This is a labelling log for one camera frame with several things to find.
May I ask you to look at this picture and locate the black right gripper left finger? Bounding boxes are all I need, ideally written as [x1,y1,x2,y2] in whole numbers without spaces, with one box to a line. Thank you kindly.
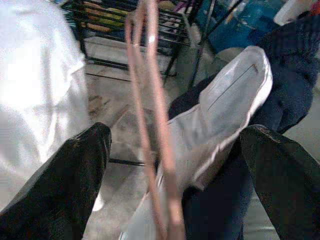
[0,121,113,240]

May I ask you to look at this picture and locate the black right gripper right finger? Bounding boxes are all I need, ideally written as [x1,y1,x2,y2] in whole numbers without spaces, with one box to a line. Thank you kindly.
[239,124,320,240]

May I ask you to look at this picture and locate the navy jersey white sleeves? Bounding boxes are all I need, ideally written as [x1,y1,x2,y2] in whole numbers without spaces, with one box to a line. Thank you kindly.
[119,14,320,240]

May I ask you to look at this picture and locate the pink plastic hanger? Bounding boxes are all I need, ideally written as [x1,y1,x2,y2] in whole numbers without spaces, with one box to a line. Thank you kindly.
[124,0,187,240]

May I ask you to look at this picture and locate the white shirt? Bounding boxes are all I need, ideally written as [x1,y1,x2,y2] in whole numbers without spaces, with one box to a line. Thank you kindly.
[0,0,105,213]

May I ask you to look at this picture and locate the black metal drying rack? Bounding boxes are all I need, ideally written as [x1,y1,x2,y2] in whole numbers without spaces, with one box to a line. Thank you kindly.
[61,0,245,167]

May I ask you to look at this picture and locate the blue storage bin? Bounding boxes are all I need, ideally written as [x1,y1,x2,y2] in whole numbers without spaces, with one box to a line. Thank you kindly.
[199,0,283,53]

